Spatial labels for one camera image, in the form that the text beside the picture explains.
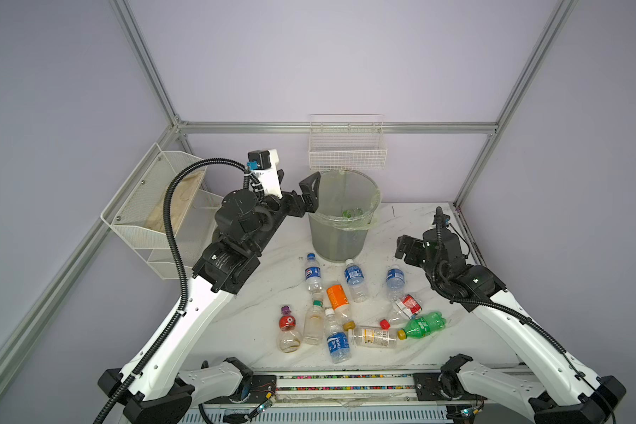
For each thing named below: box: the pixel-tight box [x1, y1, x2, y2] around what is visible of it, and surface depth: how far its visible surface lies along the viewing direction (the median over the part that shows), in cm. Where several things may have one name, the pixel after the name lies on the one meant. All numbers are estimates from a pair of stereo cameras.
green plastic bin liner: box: [309, 169, 382, 230], surface depth 95 cm
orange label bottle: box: [326, 284, 352, 325], surface depth 88 cm
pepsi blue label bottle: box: [304, 252, 324, 296], surface depth 95 cm
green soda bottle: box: [397, 310, 447, 341], surface depth 82 cm
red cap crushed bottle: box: [379, 294, 423, 331], surface depth 88 cm
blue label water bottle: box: [343, 258, 370, 303], surface depth 93 cm
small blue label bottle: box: [386, 264, 406, 302], surface depth 92 cm
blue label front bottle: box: [325, 308, 352, 364], surface depth 81 cm
